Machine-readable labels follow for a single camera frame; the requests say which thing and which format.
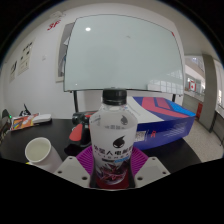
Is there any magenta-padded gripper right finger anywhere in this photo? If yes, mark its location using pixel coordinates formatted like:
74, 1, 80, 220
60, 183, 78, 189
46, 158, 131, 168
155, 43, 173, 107
127, 146, 171, 189

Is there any large white wall poster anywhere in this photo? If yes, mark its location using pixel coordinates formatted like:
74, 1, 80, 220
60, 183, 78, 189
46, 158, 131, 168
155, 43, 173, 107
16, 41, 35, 76

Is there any small white rectangular block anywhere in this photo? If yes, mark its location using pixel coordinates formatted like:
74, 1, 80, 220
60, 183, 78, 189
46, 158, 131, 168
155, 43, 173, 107
32, 113, 53, 125

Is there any small white wall poster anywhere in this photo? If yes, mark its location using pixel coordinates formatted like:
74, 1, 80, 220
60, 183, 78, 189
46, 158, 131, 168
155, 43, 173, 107
8, 61, 18, 83

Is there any grey wall pinboard with papers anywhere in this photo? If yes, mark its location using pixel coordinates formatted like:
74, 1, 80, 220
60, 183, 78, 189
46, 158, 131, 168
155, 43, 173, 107
54, 22, 76, 83

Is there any large whiteboard on stand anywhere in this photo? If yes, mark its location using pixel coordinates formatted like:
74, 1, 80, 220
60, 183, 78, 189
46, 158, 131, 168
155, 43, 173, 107
62, 13, 185, 114

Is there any red wall sign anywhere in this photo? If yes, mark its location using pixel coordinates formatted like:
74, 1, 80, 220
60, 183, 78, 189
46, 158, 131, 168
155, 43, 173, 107
46, 20, 63, 32

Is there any blue white red cardboard box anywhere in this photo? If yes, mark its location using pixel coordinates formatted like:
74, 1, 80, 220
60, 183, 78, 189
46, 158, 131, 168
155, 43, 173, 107
127, 96, 197, 151

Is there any colourful printed booklet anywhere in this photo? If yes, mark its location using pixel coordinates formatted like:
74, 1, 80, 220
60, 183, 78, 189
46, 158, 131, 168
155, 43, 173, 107
10, 112, 41, 132

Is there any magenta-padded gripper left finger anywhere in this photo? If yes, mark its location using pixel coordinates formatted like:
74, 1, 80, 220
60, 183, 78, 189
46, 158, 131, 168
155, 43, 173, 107
54, 145, 97, 189

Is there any clear black-capped drink bottle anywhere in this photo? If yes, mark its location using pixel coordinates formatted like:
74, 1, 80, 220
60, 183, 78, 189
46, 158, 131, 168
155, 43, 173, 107
88, 87, 139, 188

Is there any red and black tool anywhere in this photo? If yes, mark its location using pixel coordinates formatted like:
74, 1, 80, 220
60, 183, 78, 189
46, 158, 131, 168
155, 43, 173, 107
64, 112, 95, 156

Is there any white mug with yellow handle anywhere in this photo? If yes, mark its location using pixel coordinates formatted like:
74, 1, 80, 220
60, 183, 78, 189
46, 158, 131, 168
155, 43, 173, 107
24, 136, 65, 175

